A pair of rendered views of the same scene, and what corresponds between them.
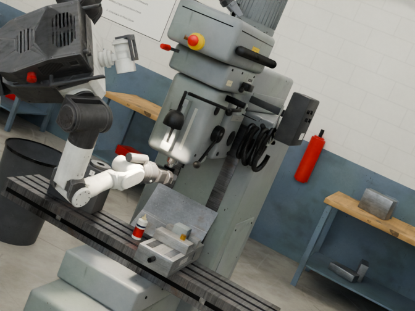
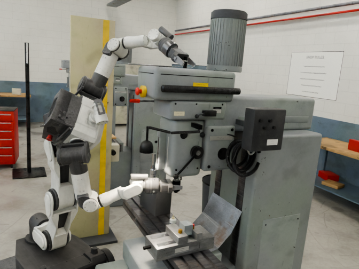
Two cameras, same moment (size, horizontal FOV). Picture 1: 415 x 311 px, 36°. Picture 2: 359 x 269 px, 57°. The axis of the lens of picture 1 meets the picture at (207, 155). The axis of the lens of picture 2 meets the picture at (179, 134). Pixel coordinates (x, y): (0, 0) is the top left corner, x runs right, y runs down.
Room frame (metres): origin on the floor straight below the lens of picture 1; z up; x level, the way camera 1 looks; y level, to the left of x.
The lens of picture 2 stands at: (1.19, -1.13, 1.89)
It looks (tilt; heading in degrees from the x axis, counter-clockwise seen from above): 11 degrees down; 44
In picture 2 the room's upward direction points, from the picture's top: 4 degrees clockwise
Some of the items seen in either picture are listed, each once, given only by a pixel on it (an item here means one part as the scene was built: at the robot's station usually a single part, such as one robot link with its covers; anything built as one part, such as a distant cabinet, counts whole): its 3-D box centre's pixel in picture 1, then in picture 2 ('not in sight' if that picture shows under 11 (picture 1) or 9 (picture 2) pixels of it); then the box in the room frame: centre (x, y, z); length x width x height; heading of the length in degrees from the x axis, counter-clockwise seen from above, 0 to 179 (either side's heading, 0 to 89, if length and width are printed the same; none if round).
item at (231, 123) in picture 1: (207, 120); (209, 143); (2.65, 0.06, 1.47); 0.24 x 0.19 x 0.26; 72
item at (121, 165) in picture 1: (133, 166); (140, 182); (2.29, 0.24, 1.24); 0.11 x 0.11 x 0.11; 57
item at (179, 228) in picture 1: (180, 232); (185, 228); (2.42, -0.02, 1.04); 0.06 x 0.05 x 0.06; 74
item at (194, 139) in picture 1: (190, 118); (180, 144); (2.47, 0.12, 1.47); 0.21 x 0.19 x 0.32; 72
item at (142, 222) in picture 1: (141, 226); (172, 223); (2.47, 0.14, 0.98); 0.04 x 0.04 x 0.11
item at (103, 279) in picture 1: (126, 270); (171, 255); (2.46, 0.12, 0.79); 0.50 x 0.35 x 0.12; 162
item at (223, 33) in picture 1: (224, 37); (186, 83); (2.48, 0.12, 1.81); 0.47 x 0.26 x 0.16; 162
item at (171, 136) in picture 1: (176, 124); (161, 150); (2.36, 0.15, 1.44); 0.04 x 0.04 x 0.21; 72
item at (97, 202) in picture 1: (82, 180); (155, 195); (2.60, 0.45, 1.03); 0.22 x 0.12 x 0.20; 79
